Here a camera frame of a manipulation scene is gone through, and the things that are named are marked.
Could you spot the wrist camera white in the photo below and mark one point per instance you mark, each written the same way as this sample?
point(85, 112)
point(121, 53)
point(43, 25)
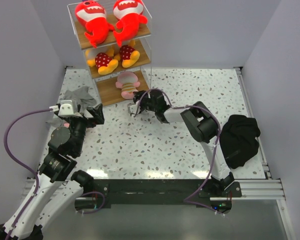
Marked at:
point(133, 109)
point(66, 109)

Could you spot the red shark plush with face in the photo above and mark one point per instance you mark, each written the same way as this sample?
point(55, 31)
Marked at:
point(93, 17)

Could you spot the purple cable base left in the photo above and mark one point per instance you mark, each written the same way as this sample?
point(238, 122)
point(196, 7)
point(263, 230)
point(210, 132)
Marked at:
point(94, 201)

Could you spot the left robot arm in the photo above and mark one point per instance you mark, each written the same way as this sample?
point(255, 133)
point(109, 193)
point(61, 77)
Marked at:
point(56, 185)

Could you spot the black cloth right side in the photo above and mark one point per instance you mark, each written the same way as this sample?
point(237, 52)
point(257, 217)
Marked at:
point(238, 140)

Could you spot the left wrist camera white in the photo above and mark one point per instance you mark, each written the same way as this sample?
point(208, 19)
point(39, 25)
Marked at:
point(66, 109)

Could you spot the white wire wooden shelf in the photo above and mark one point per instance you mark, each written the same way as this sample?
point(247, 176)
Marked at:
point(105, 85)

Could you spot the orange doll polka dot dress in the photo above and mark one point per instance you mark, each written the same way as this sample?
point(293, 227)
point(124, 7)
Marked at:
point(128, 55)

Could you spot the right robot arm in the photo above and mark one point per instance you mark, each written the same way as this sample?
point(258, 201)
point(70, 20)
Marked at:
point(202, 125)

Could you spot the orange doll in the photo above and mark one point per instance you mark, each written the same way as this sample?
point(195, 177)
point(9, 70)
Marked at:
point(104, 61)

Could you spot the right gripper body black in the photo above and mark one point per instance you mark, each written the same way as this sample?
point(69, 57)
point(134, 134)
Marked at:
point(145, 103)

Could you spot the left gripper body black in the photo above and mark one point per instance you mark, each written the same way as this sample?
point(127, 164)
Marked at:
point(88, 122)

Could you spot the grey crumpled cloth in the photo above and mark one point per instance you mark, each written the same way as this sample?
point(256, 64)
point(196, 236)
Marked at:
point(83, 99)

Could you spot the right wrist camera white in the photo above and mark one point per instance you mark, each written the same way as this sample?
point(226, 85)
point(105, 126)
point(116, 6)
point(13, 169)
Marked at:
point(133, 109)

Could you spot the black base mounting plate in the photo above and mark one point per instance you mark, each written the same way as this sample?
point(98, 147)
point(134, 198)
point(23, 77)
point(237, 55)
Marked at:
point(164, 192)

